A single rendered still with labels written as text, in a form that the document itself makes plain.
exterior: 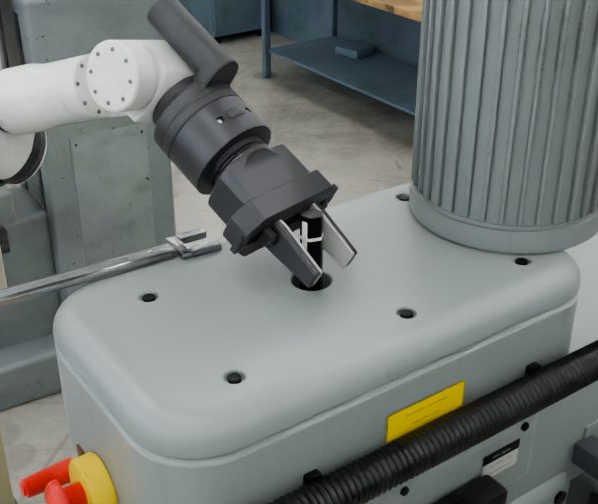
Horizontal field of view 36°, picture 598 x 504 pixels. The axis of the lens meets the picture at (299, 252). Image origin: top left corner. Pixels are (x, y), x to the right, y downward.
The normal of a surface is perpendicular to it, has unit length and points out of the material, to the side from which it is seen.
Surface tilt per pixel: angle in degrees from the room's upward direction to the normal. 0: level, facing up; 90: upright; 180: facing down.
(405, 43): 90
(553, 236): 90
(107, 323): 0
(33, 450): 0
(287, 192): 30
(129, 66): 76
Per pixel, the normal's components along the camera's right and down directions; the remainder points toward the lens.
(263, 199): 0.38, -0.60
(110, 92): -0.54, 0.18
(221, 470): 0.31, 0.46
